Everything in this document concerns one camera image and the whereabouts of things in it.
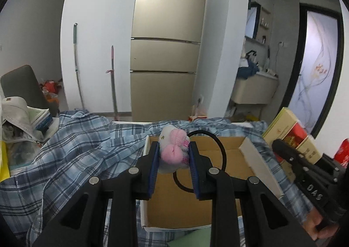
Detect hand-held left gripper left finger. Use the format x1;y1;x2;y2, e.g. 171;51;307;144
33;142;160;247

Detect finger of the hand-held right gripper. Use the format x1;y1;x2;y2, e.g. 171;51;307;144
316;155;344;182
273;139;314;182

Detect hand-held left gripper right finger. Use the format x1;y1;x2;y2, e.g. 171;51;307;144
189;141;317;247

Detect pink and white plush toy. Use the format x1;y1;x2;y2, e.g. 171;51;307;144
159;124;190;174

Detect person's right hand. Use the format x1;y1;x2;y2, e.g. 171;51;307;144
303;206;341;240

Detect red can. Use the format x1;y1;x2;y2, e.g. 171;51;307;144
334;138;349;167

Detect gold and red cigarette carton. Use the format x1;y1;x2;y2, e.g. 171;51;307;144
262;107;311;149

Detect small brown cardboard box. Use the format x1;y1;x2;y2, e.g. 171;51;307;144
188;105;208;122

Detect green sheet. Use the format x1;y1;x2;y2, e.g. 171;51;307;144
166;229;212;247

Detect blue plaid cloth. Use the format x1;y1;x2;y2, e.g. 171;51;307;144
0;111;314;247

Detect beige sink cabinet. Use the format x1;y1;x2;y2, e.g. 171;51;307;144
232;71;279;105

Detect dark blue clothes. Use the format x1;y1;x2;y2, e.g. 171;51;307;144
237;60;259;78

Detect gold three-door refrigerator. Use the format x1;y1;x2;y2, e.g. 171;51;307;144
129;0;209;122

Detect red bags on floor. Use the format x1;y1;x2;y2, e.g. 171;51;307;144
40;79;62;101

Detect white cap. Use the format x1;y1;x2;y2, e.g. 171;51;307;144
1;96;45;142

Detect yellow bag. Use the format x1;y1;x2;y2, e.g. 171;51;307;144
0;141;11;182

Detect grey chair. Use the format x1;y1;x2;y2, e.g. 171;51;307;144
0;65;59;117

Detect black ring band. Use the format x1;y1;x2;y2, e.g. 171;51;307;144
173;130;227;192

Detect pink-handled mop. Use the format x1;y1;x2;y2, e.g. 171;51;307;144
105;45;120;121

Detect wall mirror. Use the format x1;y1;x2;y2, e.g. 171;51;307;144
245;2;261;41

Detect grey-handled mop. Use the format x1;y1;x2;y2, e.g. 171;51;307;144
73;23;86;110

